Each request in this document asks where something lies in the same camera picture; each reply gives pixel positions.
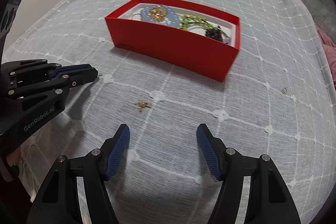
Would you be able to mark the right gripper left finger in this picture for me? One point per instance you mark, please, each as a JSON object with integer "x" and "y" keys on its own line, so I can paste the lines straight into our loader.
{"x": 57, "y": 200}

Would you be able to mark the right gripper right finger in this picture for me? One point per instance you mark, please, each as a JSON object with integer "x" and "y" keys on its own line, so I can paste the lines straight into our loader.
{"x": 269, "y": 199}

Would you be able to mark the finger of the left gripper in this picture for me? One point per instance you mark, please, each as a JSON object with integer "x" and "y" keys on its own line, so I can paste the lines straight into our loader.
{"x": 79, "y": 79}
{"x": 68, "y": 70}

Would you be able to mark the black hair clip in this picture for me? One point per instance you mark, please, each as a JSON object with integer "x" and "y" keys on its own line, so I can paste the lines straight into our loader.
{"x": 214, "y": 33}

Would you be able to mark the red jewelry box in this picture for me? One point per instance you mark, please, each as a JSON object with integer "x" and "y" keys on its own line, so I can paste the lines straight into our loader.
{"x": 174, "y": 31}

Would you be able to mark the dark bead jewelry in box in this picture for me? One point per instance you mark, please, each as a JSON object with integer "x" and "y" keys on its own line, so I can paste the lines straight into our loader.
{"x": 225, "y": 38}

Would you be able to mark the pink blanket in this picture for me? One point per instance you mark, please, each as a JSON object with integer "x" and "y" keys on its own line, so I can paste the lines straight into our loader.
{"x": 329, "y": 50}

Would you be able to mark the grey quilted pillow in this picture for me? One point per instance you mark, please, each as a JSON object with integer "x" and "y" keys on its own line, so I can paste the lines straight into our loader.
{"x": 323, "y": 14}

